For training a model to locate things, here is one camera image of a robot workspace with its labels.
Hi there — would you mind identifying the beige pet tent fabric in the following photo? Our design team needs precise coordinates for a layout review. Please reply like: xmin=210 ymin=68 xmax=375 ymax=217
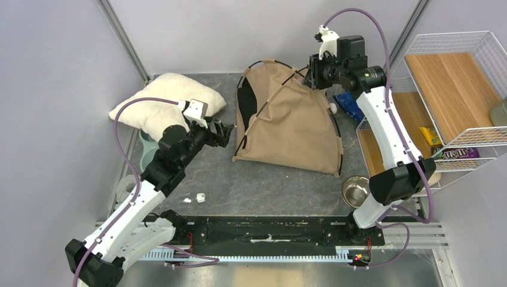
xmin=232 ymin=59 xmax=344 ymax=178

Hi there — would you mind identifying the white pompom toy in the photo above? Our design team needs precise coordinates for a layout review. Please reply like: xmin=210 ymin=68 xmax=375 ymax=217
xmin=329 ymin=103 xmax=338 ymax=114

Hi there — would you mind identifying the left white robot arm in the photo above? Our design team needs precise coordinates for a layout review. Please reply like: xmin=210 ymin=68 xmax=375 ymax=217
xmin=65 ymin=118 xmax=234 ymax=286

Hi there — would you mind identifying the white wire shelf rack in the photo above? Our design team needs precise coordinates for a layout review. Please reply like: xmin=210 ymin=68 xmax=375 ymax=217
xmin=355 ymin=31 xmax=507 ymax=199

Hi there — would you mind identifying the small white plastic cap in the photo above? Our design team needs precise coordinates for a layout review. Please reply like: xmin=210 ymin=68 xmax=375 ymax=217
xmin=196 ymin=193 xmax=206 ymax=203

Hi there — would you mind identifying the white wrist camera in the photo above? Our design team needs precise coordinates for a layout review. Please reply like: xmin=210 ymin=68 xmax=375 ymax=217
xmin=177 ymin=99 xmax=208 ymax=128
xmin=314 ymin=25 xmax=339 ymax=60

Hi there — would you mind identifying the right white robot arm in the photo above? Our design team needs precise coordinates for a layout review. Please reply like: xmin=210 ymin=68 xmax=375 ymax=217
xmin=303 ymin=31 xmax=436 ymax=229

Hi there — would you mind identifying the white fluffy pillow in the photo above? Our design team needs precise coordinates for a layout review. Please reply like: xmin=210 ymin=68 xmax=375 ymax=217
xmin=109 ymin=73 xmax=226 ymax=142

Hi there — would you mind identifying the grey toilet paper roll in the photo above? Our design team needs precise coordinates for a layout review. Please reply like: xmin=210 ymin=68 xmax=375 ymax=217
xmin=115 ymin=175 xmax=136 ymax=205

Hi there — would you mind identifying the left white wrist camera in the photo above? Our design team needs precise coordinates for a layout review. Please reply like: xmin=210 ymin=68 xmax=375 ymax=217
xmin=177 ymin=99 xmax=208 ymax=128

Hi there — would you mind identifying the steel pet bowl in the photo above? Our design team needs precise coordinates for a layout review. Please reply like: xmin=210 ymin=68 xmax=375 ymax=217
xmin=341 ymin=176 xmax=370 ymax=209

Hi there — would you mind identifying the yellow snack packet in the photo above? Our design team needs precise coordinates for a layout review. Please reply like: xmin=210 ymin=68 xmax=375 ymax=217
xmin=419 ymin=127 xmax=442 ymax=146

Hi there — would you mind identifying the purple candy bag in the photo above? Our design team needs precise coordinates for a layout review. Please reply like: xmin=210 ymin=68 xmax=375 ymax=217
xmin=432 ymin=147 xmax=480 ymax=160

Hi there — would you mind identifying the cream round object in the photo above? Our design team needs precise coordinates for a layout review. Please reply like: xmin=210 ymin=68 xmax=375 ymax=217
xmin=427 ymin=172 xmax=441 ymax=186

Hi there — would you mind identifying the mint green bowl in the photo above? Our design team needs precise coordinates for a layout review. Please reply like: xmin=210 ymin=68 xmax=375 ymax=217
xmin=139 ymin=130 xmax=158 ymax=173

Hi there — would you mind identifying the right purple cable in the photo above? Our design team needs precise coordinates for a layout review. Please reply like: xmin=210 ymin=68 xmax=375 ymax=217
xmin=322 ymin=8 xmax=436 ymax=270

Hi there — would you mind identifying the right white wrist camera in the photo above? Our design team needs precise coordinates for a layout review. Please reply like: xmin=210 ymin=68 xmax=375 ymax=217
xmin=314 ymin=25 xmax=339 ymax=60

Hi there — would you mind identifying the blue chip bag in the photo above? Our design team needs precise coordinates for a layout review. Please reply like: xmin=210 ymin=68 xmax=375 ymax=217
xmin=332 ymin=91 xmax=365 ymax=123

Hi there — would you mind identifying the clear glass jar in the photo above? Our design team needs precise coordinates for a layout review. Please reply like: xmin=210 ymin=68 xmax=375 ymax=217
xmin=490 ymin=98 xmax=507 ymax=126

